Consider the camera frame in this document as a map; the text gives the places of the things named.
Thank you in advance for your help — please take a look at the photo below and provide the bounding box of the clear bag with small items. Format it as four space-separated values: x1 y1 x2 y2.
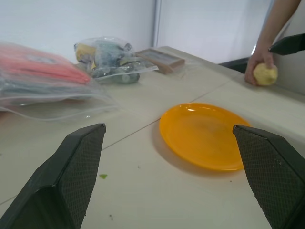
73 36 160 85

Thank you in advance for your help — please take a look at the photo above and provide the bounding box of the person's bare hand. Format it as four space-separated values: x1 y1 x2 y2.
244 49 276 86

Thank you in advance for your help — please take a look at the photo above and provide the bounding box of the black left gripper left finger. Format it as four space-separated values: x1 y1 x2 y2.
0 123 106 229

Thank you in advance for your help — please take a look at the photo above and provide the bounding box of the yellow round fruit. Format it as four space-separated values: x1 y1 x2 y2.
253 62 279 86

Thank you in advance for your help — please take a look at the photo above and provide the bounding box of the clear bag with orange items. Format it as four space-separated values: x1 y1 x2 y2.
0 42 120 124

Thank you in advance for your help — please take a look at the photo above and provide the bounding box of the brown wooden framed box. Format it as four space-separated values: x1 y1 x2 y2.
135 48 186 75

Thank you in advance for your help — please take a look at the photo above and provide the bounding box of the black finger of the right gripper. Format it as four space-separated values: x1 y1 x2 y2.
268 33 305 56

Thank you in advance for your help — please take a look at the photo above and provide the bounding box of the orange plastic plate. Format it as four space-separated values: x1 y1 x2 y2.
159 103 251 171

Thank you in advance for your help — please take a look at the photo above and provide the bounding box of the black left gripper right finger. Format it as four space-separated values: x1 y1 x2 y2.
232 124 305 229

